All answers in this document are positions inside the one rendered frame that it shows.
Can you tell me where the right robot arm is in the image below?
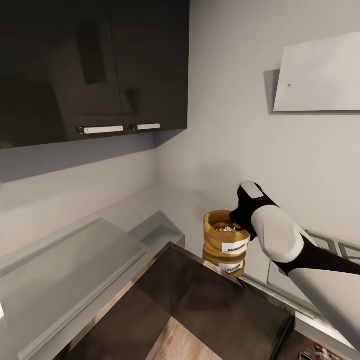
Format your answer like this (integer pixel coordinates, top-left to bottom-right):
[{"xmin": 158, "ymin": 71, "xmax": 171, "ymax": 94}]
[{"xmin": 229, "ymin": 180, "xmax": 360, "ymax": 354}]

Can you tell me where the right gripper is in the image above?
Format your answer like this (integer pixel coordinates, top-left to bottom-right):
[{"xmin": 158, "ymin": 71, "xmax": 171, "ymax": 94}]
[{"xmin": 229, "ymin": 209, "xmax": 257, "ymax": 241}]

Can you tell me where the popcorn bag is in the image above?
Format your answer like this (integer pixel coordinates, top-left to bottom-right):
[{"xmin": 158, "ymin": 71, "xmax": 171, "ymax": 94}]
[{"xmin": 203, "ymin": 209, "xmax": 251, "ymax": 259}]

